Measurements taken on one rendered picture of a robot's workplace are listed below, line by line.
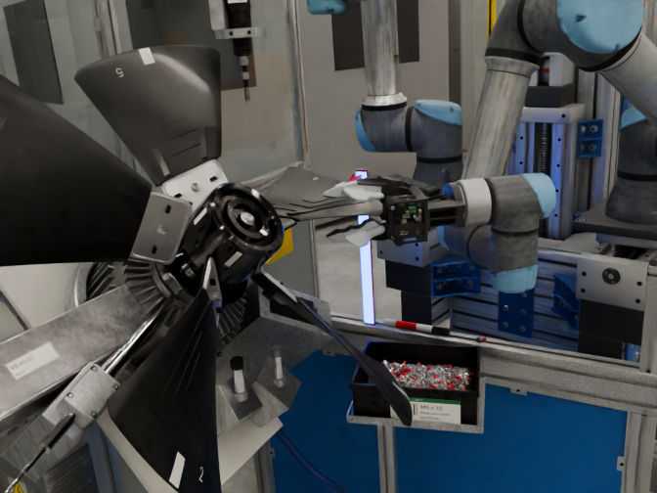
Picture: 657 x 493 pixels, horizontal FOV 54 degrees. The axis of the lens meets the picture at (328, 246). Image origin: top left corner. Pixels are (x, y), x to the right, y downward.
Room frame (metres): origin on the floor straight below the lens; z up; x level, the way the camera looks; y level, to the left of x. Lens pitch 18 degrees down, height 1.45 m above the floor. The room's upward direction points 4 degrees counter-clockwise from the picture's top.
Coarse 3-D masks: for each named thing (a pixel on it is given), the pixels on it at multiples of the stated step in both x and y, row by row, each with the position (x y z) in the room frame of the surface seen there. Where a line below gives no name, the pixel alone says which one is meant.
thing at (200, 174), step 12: (204, 168) 0.93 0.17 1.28; (216, 168) 0.93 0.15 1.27; (168, 180) 0.93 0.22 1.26; (180, 180) 0.93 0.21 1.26; (192, 180) 0.92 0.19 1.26; (204, 180) 0.92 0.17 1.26; (216, 180) 0.92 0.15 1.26; (168, 192) 0.92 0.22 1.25; (180, 192) 0.92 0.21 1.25; (192, 192) 0.91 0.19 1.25; (204, 192) 0.91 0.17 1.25; (192, 204) 0.90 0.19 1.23
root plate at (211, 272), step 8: (208, 264) 0.77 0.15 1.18; (208, 272) 0.76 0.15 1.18; (216, 272) 0.80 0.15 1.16; (208, 280) 0.76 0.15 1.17; (216, 280) 0.80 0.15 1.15; (208, 288) 0.76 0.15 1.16; (216, 288) 0.80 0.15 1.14; (216, 304) 0.80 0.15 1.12; (216, 312) 0.79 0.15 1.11; (216, 320) 0.79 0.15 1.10
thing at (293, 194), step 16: (288, 176) 1.16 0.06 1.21; (304, 176) 1.16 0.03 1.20; (320, 176) 1.17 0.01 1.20; (272, 192) 1.09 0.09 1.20; (288, 192) 1.09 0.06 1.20; (304, 192) 1.08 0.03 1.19; (320, 192) 1.09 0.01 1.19; (288, 208) 1.00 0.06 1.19; (304, 208) 1.00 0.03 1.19; (320, 208) 1.00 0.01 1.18; (336, 208) 1.02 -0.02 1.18; (352, 208) 1.04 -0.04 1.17; (368, 208) 1.06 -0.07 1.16
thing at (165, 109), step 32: (96, 64) 1.03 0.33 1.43; (128, 64) 1.04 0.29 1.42; (160, 64) 1.05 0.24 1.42; (192, 64) 1.06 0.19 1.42; (96, 96) 1.00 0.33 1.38; (128, 96) 1.00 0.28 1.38; (160, 96) 1.00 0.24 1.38; (192, 96) 1.01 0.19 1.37; (128, 128) 0.97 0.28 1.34; (160, 128) 0.97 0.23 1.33; (192, 128) 0.97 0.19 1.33; (160, 160) 0.94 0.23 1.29; (192, 160) 0.94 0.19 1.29
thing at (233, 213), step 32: (224, 192) 0.85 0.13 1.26; (256, 192) 0.89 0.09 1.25; (192, 224) 0.83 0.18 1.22; (224, 224) 0.80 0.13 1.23; (256, 224) 0.85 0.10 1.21; (192, 256) 0.81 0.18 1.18; (224, 256) 0.79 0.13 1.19; (256, 256) 0.80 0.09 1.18; (192, 288) 0.82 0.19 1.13; (224, 288) 0.86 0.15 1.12
